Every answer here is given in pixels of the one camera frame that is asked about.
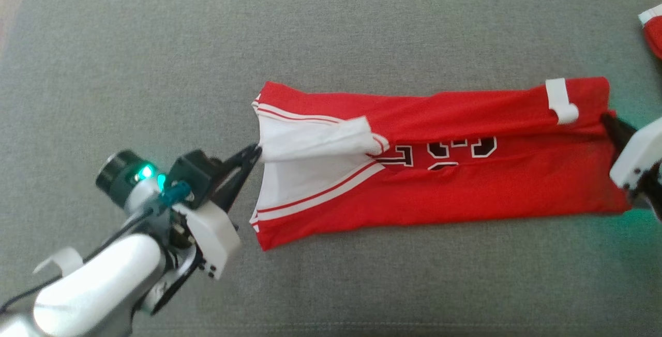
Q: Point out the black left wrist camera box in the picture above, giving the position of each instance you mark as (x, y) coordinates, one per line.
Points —
(194, 171)

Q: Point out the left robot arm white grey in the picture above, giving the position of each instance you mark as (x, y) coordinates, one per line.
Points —
(93, 285)

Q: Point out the red shorts white side stripe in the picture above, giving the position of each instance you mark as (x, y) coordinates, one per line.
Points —
(654, 32)

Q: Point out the large grey sofa chaise cushion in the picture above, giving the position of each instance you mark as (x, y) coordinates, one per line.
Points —
(362, 27)

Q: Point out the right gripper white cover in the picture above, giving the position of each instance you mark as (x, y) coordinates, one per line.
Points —
(641, 161)

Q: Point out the red basketball jersey white trim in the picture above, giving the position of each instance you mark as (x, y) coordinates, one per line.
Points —
(465, 192)

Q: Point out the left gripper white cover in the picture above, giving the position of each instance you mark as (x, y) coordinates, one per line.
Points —
(207, 233)

